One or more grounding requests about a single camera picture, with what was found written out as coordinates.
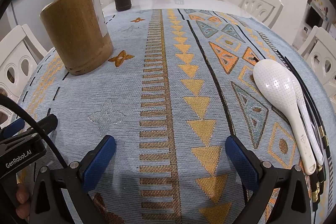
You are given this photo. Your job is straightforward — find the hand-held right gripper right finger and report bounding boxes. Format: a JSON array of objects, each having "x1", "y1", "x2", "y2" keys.
[{"x1": 224, "y1": 135, "x2": 314, "y2": 224}]

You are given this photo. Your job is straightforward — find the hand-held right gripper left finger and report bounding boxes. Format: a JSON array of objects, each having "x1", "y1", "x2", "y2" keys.
[{"x1": 28, "y1": 135, "x2": 124, "y2": 224}]

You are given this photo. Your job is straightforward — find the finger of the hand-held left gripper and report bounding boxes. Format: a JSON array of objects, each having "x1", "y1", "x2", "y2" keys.
[
  {"x1": 0, "y1": 118, "x2": 25, "y2": 139},
  {"x1": 25, "y1": 114, "x2": 58, "y2": 139}
]

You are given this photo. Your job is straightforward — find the small white dotted spoon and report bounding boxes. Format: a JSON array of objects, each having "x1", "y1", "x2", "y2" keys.
[{"x1": 286, "y1": 70, "x2": 324, "y2": 165}]

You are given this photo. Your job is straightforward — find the wooden utensil holder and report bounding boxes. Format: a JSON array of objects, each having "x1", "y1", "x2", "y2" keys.
[{"x1": 40, "y1": 0, "x2": 114, "y2": 76}]

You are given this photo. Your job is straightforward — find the person's left hand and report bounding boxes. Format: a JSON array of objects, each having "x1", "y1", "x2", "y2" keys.
[{"x1": 15, "y1": 183, "x2": 31, "y2": 223}]

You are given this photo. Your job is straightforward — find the patterned blue tablecloth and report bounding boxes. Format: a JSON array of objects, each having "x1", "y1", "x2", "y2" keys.
[{"x1": 17, "y1": 7, "x2": 331, "y2": 224}]

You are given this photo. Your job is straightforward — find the white chair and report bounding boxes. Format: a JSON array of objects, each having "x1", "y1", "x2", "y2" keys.
[
  {"x1": 0, "y1": 24, "x2": 49, "y2": 130},
  {"x1": 238, "y1": 0, "x2": 284, "y2": 29},
  {"x1": 298, "y1": 26, "x2": 336, "y2": 109}
]

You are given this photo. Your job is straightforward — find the white refrigerator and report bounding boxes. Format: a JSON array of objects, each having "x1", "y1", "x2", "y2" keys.
[{"x1": 5, "y1": 0, "x2": 57, "y2": 38}]

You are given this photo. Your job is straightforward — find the black cable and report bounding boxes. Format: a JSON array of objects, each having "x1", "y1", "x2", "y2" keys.
[{"x1": 0, "y1": 93, "x2": 70, "y2": 169}]

